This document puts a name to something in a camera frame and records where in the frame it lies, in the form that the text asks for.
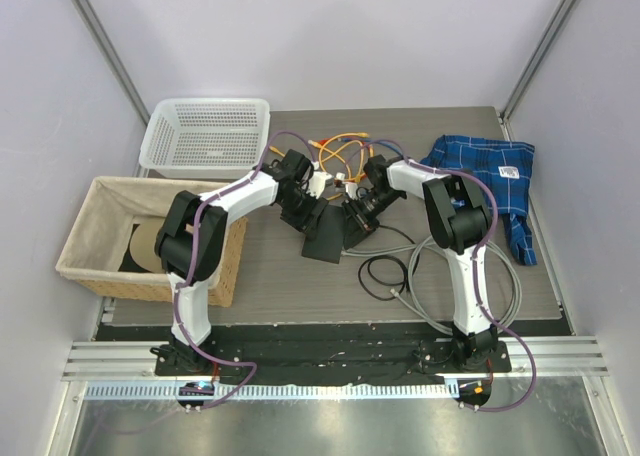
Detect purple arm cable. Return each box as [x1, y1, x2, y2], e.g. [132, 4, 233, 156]
[172, 130, 315, 410]
[344, 138, 539, 413]

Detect aluminium frame rail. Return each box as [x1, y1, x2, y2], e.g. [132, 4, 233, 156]
[62, 336, 608, 385]

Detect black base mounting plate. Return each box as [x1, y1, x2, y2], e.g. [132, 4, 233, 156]
[94, 320, 574, 377]

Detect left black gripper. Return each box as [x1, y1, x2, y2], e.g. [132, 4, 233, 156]
[279, 187, 328, 240]

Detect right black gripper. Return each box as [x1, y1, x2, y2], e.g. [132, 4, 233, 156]
[342, 189, 404, 250]

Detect white perforated plastic basket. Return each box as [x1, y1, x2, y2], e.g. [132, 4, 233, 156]
[139, 98, 270, 180]

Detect red ethernet cable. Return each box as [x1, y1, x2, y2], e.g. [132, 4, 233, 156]
[319, 136, 377, 183]

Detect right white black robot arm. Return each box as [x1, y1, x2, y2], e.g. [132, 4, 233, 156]
[343, 155, 498, 371]

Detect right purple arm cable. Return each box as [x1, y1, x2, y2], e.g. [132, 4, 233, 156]
[344, 138, 539, 413]

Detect short orange ethernet cable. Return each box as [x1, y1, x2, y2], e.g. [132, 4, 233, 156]
[317, 131, 372, 183]

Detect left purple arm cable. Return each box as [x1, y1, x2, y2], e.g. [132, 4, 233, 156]
[172, 130, 315, 410]

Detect long orange ethernet cable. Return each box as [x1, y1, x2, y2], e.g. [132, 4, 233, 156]
[307, 136, 351, 202]

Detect white slotted cable duct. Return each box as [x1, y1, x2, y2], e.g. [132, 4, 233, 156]
[84, 379, 459, 402]

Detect black ethernet cable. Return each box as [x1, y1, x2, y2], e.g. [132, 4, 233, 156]
[357, 223, 417, 303]

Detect grey ethernet cable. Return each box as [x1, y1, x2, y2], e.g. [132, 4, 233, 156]
[344, 235, 523, 337]

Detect looped orange ethernet cable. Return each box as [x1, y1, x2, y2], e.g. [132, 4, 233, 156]
[268, 145, 321, 170]

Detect black network switch box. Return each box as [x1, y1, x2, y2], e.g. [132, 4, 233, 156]
[301, 205, 345, 264]

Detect wicker basket with liner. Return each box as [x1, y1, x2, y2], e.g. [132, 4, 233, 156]
[56, 176, 224, 302]

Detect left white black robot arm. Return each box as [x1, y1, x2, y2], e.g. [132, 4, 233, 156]
[155, 150, 333, 375]

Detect brown tape roll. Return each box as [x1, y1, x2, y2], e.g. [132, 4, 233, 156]
[128, 218, 164, 274]

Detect blue plaid cloth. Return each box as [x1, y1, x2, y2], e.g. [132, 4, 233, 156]
[420, 135, 537, 266]

